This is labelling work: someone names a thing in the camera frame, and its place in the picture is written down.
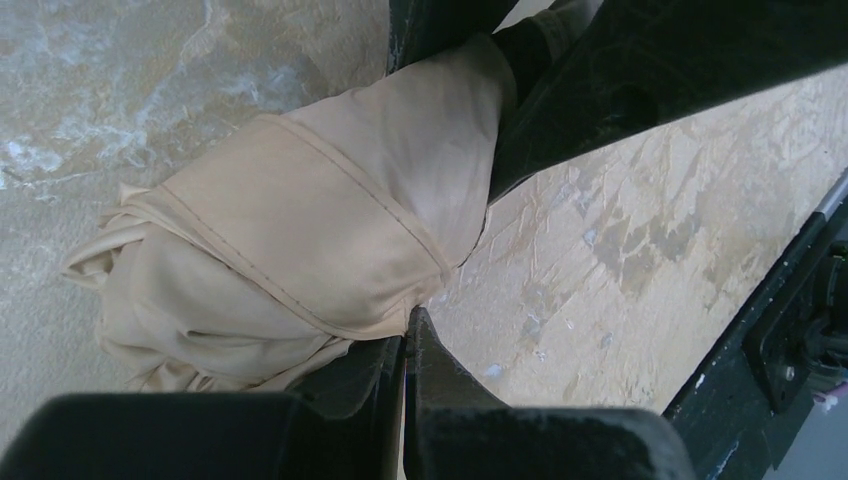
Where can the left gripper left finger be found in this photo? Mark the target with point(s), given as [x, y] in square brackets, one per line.
[339, 422]

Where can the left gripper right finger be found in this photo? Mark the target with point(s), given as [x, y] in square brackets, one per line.
[455, 428]

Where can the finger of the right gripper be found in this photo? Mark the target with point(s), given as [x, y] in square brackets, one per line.
[641, 64]
[419, 29]

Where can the beige folding umbrella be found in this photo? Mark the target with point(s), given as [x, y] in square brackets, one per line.
[300, 234]

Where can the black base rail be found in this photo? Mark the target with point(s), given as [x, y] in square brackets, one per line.
[742, 408]

